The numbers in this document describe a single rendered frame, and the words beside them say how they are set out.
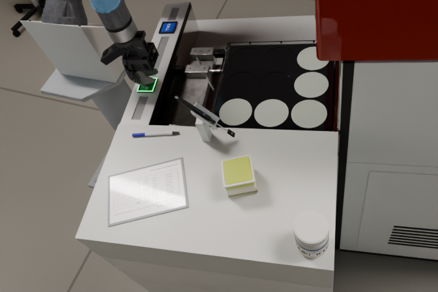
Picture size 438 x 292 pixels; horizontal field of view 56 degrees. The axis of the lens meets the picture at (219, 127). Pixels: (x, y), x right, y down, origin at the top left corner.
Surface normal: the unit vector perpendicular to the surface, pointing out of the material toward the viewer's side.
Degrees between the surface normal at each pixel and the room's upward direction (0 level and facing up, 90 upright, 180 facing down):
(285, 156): 0
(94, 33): 90
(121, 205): 0
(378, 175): 90
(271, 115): 0
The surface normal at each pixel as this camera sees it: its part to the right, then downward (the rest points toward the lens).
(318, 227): -0.21, -0.57
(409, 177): -0.18, 0.82
